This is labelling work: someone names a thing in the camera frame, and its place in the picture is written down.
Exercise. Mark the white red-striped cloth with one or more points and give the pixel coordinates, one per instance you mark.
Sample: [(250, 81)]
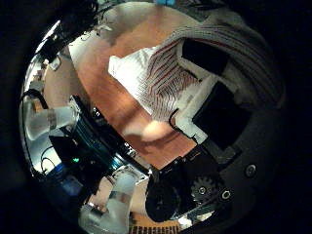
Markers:
[(162, 74)]

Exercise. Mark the black control box teal lights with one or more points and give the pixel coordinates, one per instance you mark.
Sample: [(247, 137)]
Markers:
[(94, 139)]

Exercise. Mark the orange perforated wooden board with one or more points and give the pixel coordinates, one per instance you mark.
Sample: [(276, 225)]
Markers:
[(152, 226)]

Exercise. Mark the blue box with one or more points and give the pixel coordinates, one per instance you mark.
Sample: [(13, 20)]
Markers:
[(66, 182)]

